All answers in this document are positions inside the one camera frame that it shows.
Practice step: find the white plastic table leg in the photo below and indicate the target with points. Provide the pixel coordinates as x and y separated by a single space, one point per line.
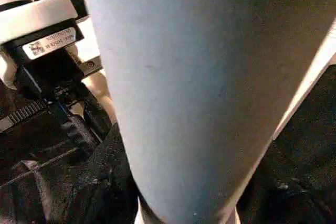
210 77

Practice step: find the white plastic table top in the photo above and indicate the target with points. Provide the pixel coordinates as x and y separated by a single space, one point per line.
100 90

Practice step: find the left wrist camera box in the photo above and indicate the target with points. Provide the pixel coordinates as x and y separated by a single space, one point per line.
31 19

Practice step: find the black work mat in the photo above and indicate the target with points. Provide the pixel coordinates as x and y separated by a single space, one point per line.
310 129

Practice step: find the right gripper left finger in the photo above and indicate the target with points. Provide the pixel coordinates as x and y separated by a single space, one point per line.
105 187

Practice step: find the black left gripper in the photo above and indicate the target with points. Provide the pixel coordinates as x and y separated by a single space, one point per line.
47 82

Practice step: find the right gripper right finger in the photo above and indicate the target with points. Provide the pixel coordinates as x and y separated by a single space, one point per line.
283 192

